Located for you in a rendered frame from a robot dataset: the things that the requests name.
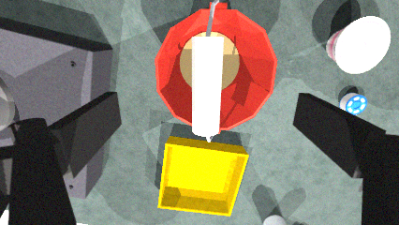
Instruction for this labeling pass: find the red pail with grey wire handle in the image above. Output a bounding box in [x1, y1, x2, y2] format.
[155, 0, 277, 143]

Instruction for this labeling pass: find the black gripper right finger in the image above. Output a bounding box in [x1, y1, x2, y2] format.
[292, 93, 399, 225]

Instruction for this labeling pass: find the yellow rectangular tray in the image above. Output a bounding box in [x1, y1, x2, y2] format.
[158, 136, 249, 216]

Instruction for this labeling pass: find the white bottle with blue cap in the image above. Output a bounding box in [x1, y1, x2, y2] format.
[263, 215, 287, 225]

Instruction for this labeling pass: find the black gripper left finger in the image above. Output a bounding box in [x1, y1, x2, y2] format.
[0, 92, 122, 225]

